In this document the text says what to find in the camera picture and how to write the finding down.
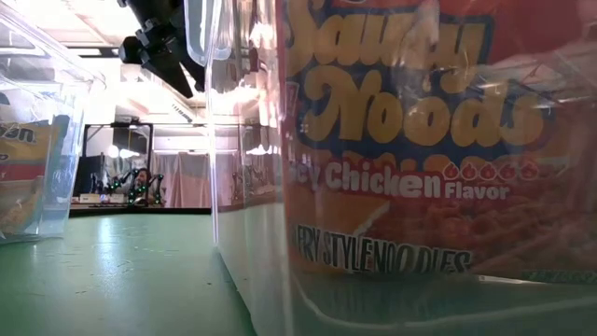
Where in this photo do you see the clear plastic bin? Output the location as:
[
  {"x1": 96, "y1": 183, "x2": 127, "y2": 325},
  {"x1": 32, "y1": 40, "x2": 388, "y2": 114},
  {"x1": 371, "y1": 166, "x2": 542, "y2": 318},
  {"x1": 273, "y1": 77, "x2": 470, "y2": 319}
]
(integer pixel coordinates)
[
  {"x1": 183, "y1": 0, "x2": 597, "y2": 336},
  {"x1": 0, "y1": 2, "x2": 107, "y2": 245}
]

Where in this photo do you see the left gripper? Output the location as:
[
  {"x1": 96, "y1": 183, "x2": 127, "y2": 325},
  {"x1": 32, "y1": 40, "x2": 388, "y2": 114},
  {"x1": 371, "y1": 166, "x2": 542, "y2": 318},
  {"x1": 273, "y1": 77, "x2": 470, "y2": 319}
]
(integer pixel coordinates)
[{"x1": 118, "y1": 0, "x2": 207, "y2": 100}]

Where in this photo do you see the Maruchan beef ramen pack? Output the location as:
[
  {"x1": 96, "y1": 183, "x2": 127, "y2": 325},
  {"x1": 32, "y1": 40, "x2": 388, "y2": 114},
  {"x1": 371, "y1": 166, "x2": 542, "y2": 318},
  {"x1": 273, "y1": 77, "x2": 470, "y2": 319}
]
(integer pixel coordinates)
[{"x1": 0, "y1": 114, "x2": 71, "y2": 238}]

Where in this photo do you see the black gantry frame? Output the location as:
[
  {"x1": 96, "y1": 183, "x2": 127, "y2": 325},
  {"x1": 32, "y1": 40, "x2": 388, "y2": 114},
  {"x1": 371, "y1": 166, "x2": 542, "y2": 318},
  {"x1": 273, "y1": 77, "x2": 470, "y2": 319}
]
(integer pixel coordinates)
[{"x1": 82, "y1": 120, "x2": 155, "y2": 200}]

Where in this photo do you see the black aluminium table frame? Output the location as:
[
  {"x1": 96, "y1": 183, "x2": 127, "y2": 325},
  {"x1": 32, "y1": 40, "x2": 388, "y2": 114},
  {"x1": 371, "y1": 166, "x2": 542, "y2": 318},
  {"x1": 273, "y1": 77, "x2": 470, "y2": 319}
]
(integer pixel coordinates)
[{"x1": 68, "y1": 206, "x2": 214, "y2": 217}]

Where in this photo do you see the person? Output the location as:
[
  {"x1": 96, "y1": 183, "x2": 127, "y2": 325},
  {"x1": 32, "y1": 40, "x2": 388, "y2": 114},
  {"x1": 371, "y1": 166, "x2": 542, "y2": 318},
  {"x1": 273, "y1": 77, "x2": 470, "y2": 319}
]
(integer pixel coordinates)
[{"x1": 132, "y1": 166, "x2": 155, "y2": 206}]

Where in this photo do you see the green table mat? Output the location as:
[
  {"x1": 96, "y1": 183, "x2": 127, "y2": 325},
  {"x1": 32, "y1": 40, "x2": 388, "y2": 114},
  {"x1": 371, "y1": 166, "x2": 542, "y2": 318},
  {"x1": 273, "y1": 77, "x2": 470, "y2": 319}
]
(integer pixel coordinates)
[{"x1": 0, "y1": 204, "x2": 597, "y2": 336}]

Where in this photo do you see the Saucy Noods red noodle pack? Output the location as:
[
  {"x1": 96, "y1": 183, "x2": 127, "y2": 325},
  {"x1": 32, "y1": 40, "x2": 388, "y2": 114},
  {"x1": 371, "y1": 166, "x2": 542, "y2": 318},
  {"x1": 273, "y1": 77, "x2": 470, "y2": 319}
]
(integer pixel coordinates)
[{"x1": 278, "y1": 0, "x2": 597, "y2": 284}]

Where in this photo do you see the white fabric partition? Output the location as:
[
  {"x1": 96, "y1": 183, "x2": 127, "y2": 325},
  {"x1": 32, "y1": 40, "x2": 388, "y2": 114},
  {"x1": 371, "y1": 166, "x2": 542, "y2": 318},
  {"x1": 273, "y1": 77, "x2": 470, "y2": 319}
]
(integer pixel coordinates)
[{"x1": 153, "y1": 149, "x2": 214, "y2": 209}]

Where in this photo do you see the black computer monitor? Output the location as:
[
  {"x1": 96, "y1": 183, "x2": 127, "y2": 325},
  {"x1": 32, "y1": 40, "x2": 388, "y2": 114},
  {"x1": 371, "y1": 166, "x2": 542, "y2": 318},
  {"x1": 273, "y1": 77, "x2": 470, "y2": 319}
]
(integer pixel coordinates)
[{"x1": 73, "y1": 155, "x2": 106, "y2": 197}]

